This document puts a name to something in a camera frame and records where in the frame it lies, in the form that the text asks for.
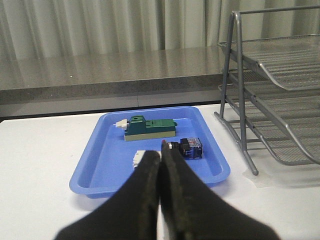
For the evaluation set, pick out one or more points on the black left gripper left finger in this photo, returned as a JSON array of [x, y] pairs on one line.
[[130, 214]]

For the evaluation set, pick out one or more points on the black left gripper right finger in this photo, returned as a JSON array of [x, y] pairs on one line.
[[195, 211]]

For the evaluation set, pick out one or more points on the red emergency stop button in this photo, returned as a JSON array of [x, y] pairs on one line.
[[189, 148]]

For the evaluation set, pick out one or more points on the silver mesh tray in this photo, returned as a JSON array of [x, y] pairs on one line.
[[292, 63], [282, 140], [258, 87]]

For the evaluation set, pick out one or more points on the white circuit breaker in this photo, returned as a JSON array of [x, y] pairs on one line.
[[138, 160]]

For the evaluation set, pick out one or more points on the grey stone counter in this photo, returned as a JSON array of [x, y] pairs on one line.
[[112, 81]]

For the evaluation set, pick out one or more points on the green electrical switch block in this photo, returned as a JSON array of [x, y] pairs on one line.
[[139, 128]]

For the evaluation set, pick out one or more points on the silver metal rack frame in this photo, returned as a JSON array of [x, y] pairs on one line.
[[233, 52]]

